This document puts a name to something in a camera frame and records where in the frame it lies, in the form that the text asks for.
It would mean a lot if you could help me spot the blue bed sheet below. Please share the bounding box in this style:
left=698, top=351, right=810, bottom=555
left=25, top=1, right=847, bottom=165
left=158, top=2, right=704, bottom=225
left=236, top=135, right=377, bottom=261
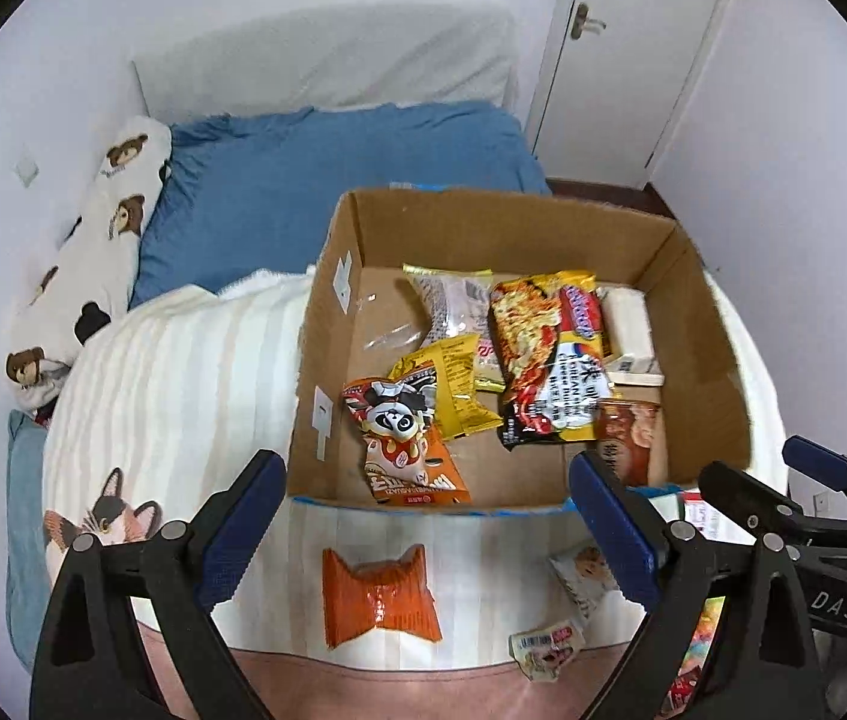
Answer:
left=131, top=103, right=549, bottom=305

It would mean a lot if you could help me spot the metal door handle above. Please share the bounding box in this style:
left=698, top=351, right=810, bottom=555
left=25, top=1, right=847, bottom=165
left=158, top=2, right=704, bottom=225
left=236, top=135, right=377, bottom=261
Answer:
left=570, top=2, right=607, bottom=41

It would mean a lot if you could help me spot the small cat print packet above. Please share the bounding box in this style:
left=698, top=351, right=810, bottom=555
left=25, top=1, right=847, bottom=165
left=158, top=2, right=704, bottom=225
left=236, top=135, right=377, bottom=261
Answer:
left=549, top=541, right=618, bottom=622

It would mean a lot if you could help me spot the teal blanket edge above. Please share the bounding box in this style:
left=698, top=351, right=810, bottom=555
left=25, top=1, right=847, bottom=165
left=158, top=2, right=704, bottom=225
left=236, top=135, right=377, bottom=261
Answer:
left=5, top=410, right=49, bottom=673

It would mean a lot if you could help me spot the panda print orange snack bag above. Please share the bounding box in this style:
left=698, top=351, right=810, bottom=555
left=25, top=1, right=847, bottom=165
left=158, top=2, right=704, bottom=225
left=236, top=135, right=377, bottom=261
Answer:
left=342, top=364, right=472, bottom=507

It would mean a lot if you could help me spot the small white snack packet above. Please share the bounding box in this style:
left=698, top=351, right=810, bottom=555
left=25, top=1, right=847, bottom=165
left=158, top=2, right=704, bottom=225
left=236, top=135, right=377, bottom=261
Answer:
left=508, top=619, right=586, bottom=683

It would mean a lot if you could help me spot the clear beige snack packet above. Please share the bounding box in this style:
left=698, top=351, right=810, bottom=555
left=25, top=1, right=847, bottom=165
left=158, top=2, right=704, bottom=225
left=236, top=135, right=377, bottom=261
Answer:
left=403, top=265, right=505, bottom=394

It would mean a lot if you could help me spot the white door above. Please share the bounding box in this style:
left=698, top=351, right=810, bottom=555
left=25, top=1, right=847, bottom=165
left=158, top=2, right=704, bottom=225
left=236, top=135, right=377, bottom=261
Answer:
left=528, top=0, right=718, bottom=187

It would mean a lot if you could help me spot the yellow chip bag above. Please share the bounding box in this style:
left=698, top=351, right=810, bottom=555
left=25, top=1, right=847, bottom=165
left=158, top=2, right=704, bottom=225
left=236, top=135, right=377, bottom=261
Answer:
left=388, top=333, right=501, bottom=440

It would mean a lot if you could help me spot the brown cardboard box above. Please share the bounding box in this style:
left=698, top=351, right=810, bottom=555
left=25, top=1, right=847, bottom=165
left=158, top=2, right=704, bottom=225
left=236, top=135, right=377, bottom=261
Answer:
left=287, top=188, right=752, bottom=514

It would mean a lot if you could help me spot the bear print long pillow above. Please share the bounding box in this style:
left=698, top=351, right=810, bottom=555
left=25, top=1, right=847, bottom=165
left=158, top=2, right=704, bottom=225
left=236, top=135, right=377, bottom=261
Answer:
left=5, top=115, right=172, bottom=413

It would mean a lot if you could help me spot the colourful gumball candy bag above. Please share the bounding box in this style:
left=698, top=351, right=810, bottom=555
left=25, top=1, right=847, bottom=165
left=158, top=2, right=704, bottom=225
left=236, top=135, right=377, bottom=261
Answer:
left=658, top=596, right=726, bottom=718

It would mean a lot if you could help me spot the red white snack packet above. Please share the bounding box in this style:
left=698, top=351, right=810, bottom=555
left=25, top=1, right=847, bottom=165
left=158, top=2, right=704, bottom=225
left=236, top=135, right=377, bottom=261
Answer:
left=679, top=489, right=755, bottom=546

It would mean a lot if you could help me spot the striped cream cat blanket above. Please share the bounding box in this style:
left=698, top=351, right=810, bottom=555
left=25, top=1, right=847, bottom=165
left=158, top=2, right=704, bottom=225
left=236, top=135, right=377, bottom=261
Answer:
left=40, top=265, right=790, bottom=720

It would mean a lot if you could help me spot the white carton box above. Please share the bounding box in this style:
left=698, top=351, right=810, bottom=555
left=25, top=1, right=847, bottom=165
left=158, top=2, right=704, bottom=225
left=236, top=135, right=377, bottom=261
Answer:
left=597, top=284, right=666, bottom=387

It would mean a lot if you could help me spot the white textured pillow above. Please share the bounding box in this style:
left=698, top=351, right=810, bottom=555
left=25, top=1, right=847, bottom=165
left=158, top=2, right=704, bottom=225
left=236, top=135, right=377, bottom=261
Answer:
left=134, top=2, right=518, bottom=124

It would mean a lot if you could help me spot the yellow instant noodle packet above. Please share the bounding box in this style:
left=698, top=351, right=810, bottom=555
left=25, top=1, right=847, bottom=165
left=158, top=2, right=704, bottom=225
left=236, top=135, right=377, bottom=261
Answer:
left=488, top=270, right=614, bottom=450

